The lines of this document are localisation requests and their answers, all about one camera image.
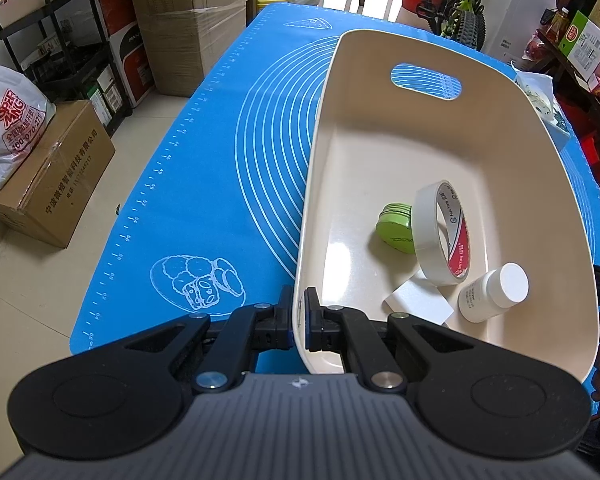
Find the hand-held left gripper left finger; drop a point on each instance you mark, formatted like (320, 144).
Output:
(286, 317)

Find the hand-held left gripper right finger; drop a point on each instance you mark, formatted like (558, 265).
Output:
(310, 322)

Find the white pill bottle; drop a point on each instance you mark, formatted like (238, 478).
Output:
(490, 295)

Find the green round tin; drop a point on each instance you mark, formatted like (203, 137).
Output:
(395, 230)

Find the white tape roll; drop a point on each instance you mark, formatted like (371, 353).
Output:
(427, 232)

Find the beige plastic basket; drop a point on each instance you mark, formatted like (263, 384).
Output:
(405, 150)

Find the blue silicone baking mat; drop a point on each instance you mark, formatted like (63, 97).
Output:
(230, 160)

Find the white floral tissue box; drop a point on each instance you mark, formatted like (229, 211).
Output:
(542, 105)

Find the green and white box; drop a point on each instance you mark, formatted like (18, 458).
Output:
(585, 45)

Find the brown cardboard box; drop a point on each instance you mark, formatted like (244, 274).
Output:
(55, 180)

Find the taped cardboard box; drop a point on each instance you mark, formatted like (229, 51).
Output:
(195, 50)

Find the white freezer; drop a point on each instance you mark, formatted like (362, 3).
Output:
(525, 15)

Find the red and white box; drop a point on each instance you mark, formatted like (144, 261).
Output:
(127, 55)

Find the green and black bicycle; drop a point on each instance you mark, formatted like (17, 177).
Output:
(452, 5)

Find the white plastic bag red print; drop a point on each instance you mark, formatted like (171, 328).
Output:
(10, 125)

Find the black shelf cart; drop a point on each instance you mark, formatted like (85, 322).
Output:
(65, 55)

